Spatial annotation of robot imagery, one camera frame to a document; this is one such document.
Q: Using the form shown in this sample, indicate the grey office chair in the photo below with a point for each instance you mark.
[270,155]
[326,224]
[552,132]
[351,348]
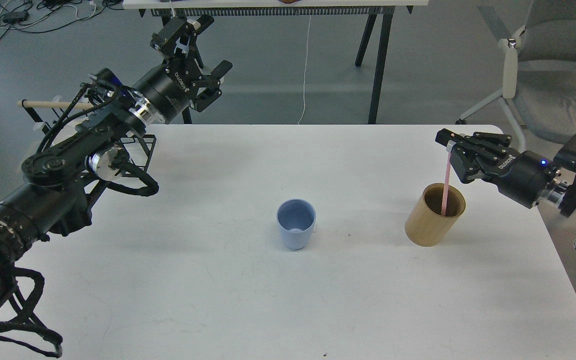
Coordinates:
[540,100]

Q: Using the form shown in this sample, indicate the bamboo cylinder holder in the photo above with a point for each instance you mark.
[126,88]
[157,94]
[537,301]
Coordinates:
[426,225]

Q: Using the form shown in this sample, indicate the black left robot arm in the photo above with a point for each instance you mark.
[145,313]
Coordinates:
[82,155]

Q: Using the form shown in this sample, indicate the black wire cup rack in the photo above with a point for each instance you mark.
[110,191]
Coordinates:
[141,149]

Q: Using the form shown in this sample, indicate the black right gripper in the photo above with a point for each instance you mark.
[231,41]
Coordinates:
[522,177]

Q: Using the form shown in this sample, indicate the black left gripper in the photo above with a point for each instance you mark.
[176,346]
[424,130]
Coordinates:
[171,87]

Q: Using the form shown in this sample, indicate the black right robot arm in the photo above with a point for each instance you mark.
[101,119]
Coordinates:
[562,194]

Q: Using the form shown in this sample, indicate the blue plastic cup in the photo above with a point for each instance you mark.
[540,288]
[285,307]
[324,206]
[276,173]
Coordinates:
[296,219]

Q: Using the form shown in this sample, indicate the pink chopstick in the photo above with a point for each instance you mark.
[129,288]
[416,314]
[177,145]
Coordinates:
[446,187]

